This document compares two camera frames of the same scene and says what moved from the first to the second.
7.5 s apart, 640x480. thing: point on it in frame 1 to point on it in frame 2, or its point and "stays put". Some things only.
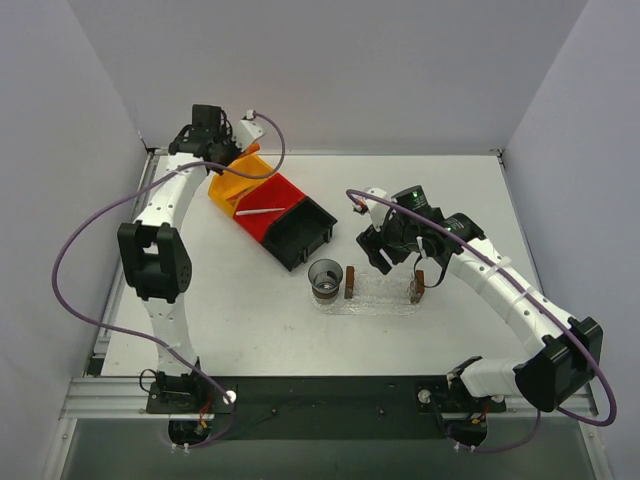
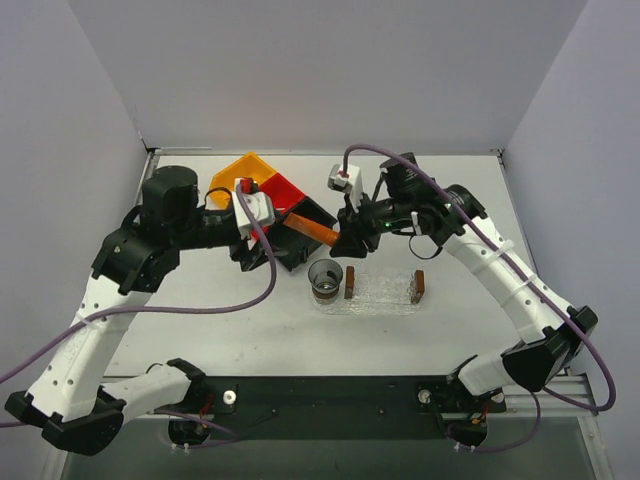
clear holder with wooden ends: (369, 283) stays put
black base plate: (321, 407) stays put
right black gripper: (376, 245) to (357, 230)
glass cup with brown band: (325, 275) stays put
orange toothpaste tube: (252, 149) to (312, 229)
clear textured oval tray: (375, 293) stays put
